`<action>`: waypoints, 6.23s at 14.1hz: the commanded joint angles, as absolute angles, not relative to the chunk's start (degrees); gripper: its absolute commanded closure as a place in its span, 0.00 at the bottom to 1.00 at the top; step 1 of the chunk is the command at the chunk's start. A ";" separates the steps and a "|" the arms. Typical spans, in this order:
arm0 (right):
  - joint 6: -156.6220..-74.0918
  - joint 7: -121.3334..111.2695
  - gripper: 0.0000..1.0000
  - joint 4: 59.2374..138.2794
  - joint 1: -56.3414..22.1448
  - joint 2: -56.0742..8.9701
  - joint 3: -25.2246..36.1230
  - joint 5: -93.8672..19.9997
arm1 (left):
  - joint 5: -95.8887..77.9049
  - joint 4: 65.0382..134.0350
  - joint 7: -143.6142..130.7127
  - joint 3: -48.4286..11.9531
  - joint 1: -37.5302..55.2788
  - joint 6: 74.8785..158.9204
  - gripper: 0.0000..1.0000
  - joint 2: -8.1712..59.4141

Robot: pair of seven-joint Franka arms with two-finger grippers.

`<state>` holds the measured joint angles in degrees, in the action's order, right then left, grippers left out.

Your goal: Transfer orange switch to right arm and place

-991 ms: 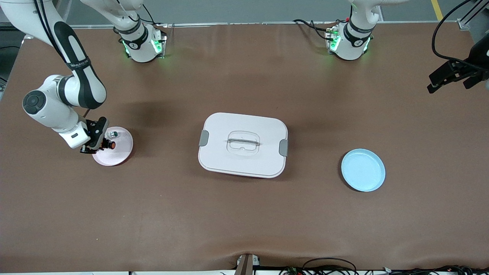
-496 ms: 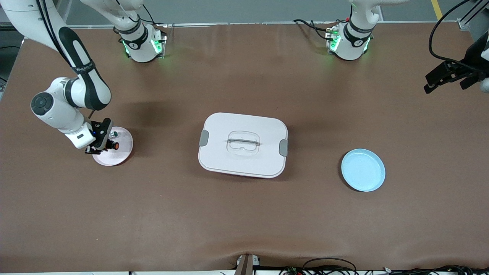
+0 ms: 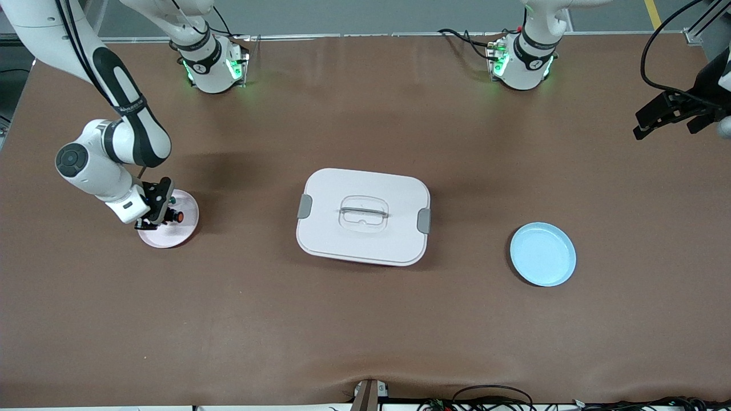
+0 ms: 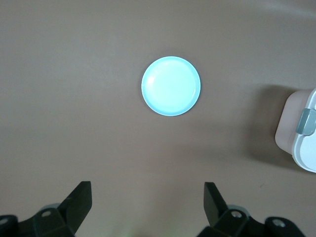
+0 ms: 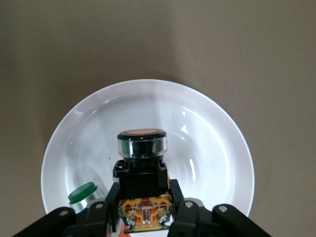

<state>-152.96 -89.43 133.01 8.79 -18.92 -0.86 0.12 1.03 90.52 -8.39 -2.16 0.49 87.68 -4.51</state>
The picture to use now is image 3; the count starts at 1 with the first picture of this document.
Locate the pink round plate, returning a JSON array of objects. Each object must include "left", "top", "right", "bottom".
[{"left": 137, "top": 189, "right": 200, "bottom": 249}]

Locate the blue round plate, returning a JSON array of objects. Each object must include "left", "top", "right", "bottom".
[{"left": 509, "top": 222, "right": 577, "bottom": 287}]

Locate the white lidded storage box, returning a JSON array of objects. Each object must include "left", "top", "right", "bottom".
[{"left": 296, "top": 167, "right": 432, "bottom": 267}]

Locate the brown table mat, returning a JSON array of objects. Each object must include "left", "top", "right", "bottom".
[{"left": 0, "top": 33, "right": 731, "bottom": 407}]

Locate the aluminium frame profile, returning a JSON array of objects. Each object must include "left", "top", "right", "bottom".
[{"left": 682, "top": 0, "right": 731, "bottom": 46}]

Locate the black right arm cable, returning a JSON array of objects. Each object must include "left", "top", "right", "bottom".
[{"left": 54, "top": 0, "right": 150, "bottom": 179}]

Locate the black base power cable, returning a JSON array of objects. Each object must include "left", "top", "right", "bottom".
[{"left": 438, "top": 27, "right": 503, "bottom": 61}]

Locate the brown mounting post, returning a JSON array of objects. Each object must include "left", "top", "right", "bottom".
[{"left": 350, "top": 378, "right": 379, "bottom": 411}]

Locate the black looped cable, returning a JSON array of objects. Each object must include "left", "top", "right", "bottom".
[{"left": 451, "top": 385, "right": 535, "bottom": 411}]

